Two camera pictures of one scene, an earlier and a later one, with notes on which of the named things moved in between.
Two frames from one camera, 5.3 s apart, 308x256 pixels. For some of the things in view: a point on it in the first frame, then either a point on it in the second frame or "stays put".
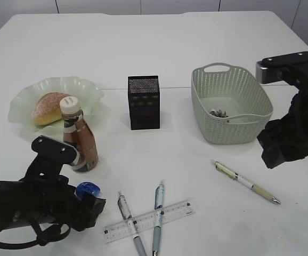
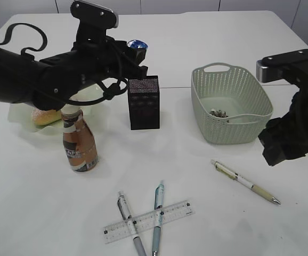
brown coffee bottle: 78,133 stays put
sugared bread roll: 48,108 stays put
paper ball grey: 223,113 stays put
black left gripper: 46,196 -> 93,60
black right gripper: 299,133 stays put
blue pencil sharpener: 87,187 -> 136,44
